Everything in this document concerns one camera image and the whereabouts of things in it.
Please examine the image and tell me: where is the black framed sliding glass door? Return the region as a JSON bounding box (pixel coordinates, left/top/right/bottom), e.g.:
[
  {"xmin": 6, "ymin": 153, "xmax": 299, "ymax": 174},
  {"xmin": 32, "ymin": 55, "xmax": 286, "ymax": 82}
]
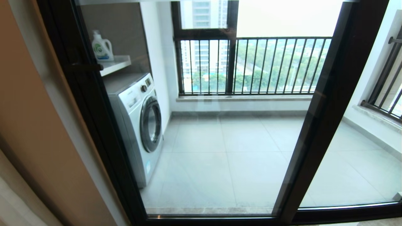
[
  {"xmin": 47, "ymin": 0, "xmax": 390, "ymax": 226},
  {"xmin": 35, "ymin": 0, "xmax": 402, "ymax": 226}
]

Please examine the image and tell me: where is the long grey stone window sill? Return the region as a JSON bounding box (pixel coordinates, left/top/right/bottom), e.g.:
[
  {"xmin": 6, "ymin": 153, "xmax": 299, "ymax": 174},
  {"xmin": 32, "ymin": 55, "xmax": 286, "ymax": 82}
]
[{"xmin": 176, "ymin": 94, "xmax": 313, "ymax": 103}]

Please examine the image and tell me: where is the white front-load washing machine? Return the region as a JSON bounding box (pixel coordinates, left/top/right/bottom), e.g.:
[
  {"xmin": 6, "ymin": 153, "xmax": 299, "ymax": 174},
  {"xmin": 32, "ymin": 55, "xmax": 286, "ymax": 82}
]
[{"xmin": 105, "ymin": 72, "xmax": 164, "ymax": 188}]

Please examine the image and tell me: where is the long black balcony railing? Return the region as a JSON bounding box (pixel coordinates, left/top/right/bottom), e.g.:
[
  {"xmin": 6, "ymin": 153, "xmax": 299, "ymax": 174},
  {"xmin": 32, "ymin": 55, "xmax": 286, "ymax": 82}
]
[{"xmin": 174, "ymin": 36, "xmax": 333, "ymax": 95}]

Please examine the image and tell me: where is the white detergent bottle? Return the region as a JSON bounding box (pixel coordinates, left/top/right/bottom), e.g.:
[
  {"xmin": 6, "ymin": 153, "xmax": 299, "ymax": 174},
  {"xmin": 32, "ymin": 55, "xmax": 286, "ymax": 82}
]
[{"xmin": 92, "ymin": 30, "xmax": 114, "ymax": 62}]

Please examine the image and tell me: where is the black framed fixed glass panel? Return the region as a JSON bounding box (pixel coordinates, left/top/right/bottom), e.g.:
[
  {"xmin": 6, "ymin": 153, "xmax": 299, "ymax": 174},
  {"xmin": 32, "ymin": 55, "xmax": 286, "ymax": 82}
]
[{"xmin": 298, "ymin": 0, "xmax": 402, "ymax": 224}]

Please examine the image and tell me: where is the short grey stone window sill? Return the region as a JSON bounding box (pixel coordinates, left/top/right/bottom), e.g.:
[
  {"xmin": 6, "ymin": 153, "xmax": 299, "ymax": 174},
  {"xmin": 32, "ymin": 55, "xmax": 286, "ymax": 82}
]
[{"xmin": 352, "ymin": 104, "xmax": 402, "ymax": 131}]

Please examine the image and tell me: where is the short black window railing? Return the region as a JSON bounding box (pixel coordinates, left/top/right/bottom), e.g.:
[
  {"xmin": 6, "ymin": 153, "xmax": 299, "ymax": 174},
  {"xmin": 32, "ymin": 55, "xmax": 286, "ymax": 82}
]
[{"xmin": 361, "ymin": 28, "xmax": 402, "ymax": 123}]

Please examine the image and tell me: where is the black window frame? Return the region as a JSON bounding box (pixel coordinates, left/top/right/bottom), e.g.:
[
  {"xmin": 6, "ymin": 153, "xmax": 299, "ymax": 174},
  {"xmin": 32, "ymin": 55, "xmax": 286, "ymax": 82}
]
[{"xmin": 171, "ymin": 0, "xmax": 239, "ymax": 94}]

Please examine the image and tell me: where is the white wall shelf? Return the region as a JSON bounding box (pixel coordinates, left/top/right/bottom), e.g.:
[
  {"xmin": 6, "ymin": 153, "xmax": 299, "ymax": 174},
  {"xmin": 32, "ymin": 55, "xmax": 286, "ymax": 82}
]
[{"xmin": 99, "ymin": 55, "xmax": 132, "ymax": 77}]

